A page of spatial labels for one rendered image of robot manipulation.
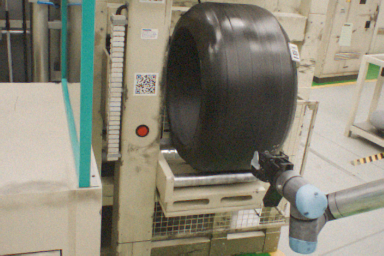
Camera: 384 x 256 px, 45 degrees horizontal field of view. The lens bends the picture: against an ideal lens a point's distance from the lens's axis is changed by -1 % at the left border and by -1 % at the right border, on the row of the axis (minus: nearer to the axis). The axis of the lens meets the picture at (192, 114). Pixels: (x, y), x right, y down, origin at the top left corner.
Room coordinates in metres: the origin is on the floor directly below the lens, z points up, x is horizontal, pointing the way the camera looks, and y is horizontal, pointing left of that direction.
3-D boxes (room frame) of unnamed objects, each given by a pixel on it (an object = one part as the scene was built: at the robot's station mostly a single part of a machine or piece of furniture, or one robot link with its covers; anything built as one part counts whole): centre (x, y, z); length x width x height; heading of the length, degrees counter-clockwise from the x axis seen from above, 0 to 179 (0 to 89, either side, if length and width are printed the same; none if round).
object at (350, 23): (6.27, -1.77, 0.62); 0.91 x 0.58 x 1.25; 125
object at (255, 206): (1.55, -0.05, 0.80); 0.37 x 0.36 x 0.02; 20
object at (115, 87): (1.39, 0.25, 1.19); 0.05 x 0.04 x 0.48; 20
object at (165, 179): (1.49, 0.11, 0.90); 0.40 x 0.03 x 0.10; 20
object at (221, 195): (1.42, -0.10, 0.83); 0.36 x 0.09 x 0.06; 110
